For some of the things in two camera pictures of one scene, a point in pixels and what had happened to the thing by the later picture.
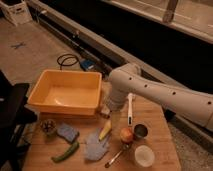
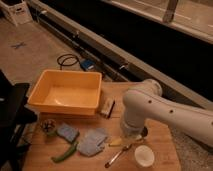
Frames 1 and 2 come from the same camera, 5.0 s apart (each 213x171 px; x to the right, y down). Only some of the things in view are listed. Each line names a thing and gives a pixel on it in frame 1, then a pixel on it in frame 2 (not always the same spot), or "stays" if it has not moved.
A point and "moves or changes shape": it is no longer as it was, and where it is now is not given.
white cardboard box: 17,11 stays
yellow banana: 106,130 -> 116,143
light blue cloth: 95,148 moves or changes shape
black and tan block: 105,111 stays
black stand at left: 14,115 stays
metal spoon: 124,148 stays
